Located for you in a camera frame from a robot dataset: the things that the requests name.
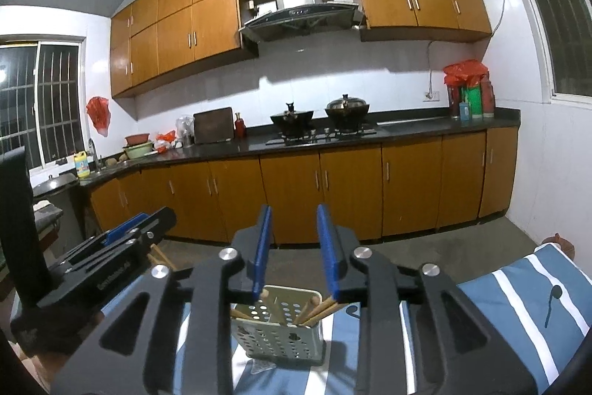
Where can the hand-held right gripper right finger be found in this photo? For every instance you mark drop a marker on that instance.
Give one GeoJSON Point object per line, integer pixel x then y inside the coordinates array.
{"type": "Point", "coordinates": [327, 251]}

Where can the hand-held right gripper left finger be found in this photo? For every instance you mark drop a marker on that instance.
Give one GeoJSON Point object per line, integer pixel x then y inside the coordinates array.
{"type": "Point", "coordinates": [263, 251]}

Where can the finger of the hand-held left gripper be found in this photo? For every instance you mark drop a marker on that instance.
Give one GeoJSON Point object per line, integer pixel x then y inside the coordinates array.
{"type": "Point", "coordinates": [125, 227]}
{"type": "Point", "coordinates": [159, 223]}

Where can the green perforated utensil holder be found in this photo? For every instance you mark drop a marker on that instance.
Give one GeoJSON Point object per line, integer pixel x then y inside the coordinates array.
{"type": "Point", "coordinates": [277, 339]}

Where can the green basin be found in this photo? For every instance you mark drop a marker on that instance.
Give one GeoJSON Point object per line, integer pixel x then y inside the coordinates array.
{"type": "Point", "coordinates": [137, 150]}

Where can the yellow detergent bottle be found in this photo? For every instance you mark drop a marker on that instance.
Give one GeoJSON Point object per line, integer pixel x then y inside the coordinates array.
{"type": "Point", "coordinates": [82, 163]}

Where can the small red plastic bag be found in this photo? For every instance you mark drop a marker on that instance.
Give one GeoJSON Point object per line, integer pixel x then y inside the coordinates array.
{"type": "Point", "coordinates": [165, 139]}

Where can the steel faucet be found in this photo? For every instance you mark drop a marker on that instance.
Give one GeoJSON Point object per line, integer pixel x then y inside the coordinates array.
{"type": "Point", "coordinates": [92, 149]}

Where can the steel lidded pot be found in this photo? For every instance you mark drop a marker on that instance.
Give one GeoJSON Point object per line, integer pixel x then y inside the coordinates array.
{"type": "Point", "coordinates": [53, 182]}

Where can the red bowl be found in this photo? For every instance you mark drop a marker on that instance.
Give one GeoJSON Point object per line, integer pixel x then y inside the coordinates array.
{"type": "Point", "coordinates": [137, 139]}

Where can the clear jar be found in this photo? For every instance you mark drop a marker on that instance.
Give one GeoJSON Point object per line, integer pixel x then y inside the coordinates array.
{"type": "Point", "coordinates": [185, 124]}

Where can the orange wooden base cabinets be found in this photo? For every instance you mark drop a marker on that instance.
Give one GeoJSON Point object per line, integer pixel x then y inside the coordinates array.
{"type": "Point", "coordinates": [407, 186]}

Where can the brown cutting board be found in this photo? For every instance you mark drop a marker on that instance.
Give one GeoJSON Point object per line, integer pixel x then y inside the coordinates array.
{"type": "Point", "coordinates": [212, 125]}

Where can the black gas stove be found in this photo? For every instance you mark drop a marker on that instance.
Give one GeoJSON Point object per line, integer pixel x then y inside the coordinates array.
{"type": "Point", "coordinates": [319, 139]}

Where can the red plastic bag on hook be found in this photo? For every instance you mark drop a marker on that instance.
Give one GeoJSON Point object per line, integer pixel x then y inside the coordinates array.
{"type": "Point", "coordinates": [98, 112]}

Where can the red bottle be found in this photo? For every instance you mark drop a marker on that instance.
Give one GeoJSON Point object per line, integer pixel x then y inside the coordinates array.
{"type": "Point", "coordinates": [239, 126]}

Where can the black wok with lid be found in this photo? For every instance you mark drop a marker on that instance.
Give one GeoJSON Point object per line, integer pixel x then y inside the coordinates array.
{"type": "Point", "coordinates": [291, 119]}

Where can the pot with steel lid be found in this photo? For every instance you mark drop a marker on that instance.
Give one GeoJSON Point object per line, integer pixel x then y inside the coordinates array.
{"type": "Point", "coordinates": [347, 110]}

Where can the white framed barred window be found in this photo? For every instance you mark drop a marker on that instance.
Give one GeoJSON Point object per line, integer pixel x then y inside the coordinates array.
{"type": "Point", "coordinates": [55, 99]}

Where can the dark kitchen countertop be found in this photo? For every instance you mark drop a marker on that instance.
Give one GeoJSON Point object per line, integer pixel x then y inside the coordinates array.
{"type": "Point", "coordinates": [416, 127]}

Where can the blue white striped tablecloth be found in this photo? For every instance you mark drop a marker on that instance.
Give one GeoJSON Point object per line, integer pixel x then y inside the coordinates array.
{"type": "Point", "coordinates": [508, 307]}

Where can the red canister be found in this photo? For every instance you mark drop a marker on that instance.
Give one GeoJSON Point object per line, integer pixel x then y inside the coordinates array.
{"type": "Point", "coordinates": [452, 101]}
{"type": "Point", "coordinates": [487, 99]}

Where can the blue bottle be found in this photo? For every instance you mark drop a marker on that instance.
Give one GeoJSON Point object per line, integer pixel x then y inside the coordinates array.
{"type": "Point", "coordinates": [464, 111]}

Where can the green box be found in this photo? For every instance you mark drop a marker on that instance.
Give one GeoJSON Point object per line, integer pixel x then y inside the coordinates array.
{"type": "Point", "coordinates": [471, 99]}

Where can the large red plastic bag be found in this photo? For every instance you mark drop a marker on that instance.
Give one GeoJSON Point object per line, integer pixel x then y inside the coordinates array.
{"type": "Point", "coordinates": [465, 71]}

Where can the black spoon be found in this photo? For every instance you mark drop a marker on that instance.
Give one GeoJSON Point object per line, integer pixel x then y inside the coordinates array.
{"type": "Point", "coordinates": [556, 292]}

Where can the reddish brown object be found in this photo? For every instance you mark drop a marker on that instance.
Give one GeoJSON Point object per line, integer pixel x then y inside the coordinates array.
{"type": "Point", "coordinates": [562, 243]}

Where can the large barred window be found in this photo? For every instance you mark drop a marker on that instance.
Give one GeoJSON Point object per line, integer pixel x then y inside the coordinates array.
{"type": "Point", "coordinates": [555, 15]}

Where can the white wall socket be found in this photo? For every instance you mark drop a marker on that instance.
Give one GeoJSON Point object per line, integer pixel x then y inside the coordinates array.
{"type": "Point", "coordinates": [431, 95]}

